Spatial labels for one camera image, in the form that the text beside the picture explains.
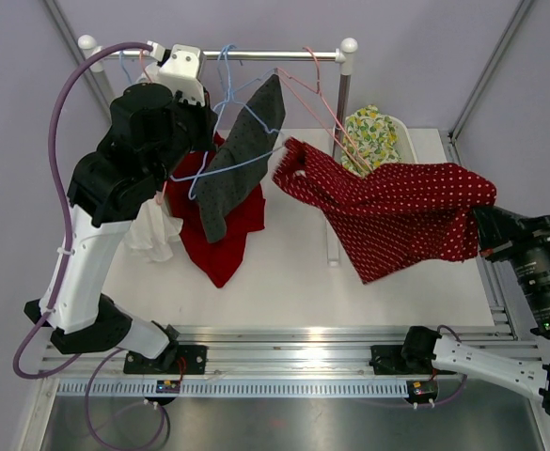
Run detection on white skirt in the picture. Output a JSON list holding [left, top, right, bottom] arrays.
[[123, 183, 183, 262]]

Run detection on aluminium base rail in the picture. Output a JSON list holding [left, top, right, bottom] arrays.
[[40, 321, 542, 375]]

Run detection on white perforated basket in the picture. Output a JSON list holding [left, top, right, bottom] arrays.
[[342, 115, 419, 165]]

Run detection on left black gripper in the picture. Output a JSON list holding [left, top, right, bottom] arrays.
[[149, 83, 217, 183]]

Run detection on pink hanger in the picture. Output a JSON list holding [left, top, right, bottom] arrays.
[[274, 45, 374, 178], [140, 46, 167, 206]]

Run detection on red polka dot skirt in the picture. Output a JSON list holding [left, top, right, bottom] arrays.
[[273, 138, 496, 284]]

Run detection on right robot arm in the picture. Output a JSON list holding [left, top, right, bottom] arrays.
[[400, 207, 550, 416]]

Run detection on white slotted cable duct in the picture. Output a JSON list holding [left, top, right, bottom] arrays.
[[57, 378, 408, 398]]

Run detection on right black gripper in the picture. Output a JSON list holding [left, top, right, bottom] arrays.
[[468, 198, 550, 331]]

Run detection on dark grey dotted skirt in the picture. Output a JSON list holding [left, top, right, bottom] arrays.
[[193, 74, 286, 243]]

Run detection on plain red skirt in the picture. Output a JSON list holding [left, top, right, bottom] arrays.
[[165, 132, 275, 288]]

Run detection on white clothes rack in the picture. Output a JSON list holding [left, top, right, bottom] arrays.
[[76, 33, 359, 269]]

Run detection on lemon print skirt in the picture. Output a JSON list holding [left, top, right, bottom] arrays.
[[340, 105, 402, 177]]

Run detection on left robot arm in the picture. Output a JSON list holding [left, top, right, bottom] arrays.
[[24, 83, 216, 374]]

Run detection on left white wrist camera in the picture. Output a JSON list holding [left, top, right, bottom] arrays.
[[148, 41, 206, 107]]

